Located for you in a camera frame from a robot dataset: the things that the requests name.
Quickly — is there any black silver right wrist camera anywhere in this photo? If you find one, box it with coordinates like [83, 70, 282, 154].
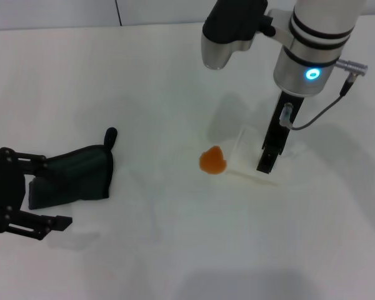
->
[201, 0, 278, 71]

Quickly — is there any dark blue-green rag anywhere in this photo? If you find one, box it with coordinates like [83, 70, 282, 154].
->
[27, 126, 119, 211]

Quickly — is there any grey right arm cable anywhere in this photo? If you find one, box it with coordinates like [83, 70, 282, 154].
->
[279, 58, 369, 131]

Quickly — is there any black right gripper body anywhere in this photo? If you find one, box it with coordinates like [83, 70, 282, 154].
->
[261, 88, 305, 154]

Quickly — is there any orange-brown liquid stain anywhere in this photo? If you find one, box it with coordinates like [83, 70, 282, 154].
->
[198, 145, 228, 176]

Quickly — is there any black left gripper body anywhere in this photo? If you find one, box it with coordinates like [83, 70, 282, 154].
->
[0, 148, 27, 234]

